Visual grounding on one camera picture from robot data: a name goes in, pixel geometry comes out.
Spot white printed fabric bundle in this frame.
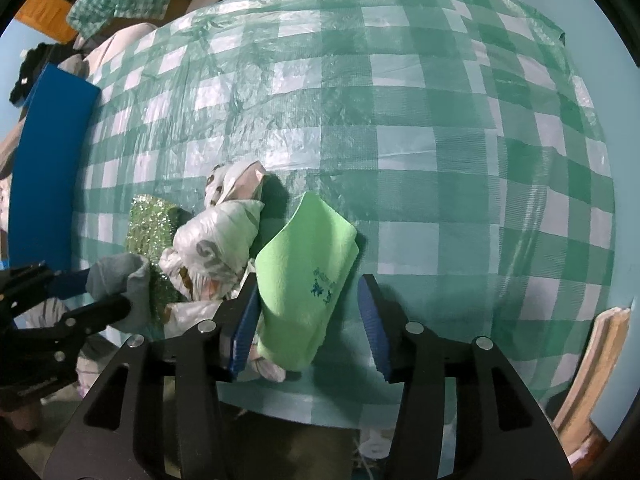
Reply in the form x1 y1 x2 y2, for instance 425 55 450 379
159 200 286 381
204 161 273 208

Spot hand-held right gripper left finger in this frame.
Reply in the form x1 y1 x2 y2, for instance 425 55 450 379
44 272 262 480

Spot green checkered cover cloth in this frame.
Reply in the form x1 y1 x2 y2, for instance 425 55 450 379
66 0 171 41

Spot grey sock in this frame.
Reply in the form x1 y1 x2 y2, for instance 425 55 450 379
86 252 153 333

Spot wooden boards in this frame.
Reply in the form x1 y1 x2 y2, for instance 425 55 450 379
552 300 631 456

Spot wooden wardrobe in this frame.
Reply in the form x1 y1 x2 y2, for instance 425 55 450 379
15 0 83 45

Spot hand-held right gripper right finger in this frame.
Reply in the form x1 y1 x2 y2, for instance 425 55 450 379
356 273 573 480

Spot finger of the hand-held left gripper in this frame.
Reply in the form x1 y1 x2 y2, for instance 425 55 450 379
15 295 132 361
0 261 93 318

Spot light green cloth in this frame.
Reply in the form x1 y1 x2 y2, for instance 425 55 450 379
255 191 360 372

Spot green glitter sponge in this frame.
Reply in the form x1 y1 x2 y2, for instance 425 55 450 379
125 194 183 331

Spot black clothes pile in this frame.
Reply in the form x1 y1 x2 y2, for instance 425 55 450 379
9 42 76 108

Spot blue cardboard box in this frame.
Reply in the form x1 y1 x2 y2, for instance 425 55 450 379
7 64 101 271

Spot person's olive trousers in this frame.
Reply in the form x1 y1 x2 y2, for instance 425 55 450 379
220 405 361 480

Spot grey bed sheet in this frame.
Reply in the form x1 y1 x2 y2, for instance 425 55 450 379
75 22 161 81

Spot green checkered tablecloth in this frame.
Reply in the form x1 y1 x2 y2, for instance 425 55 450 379
72 0 617 428

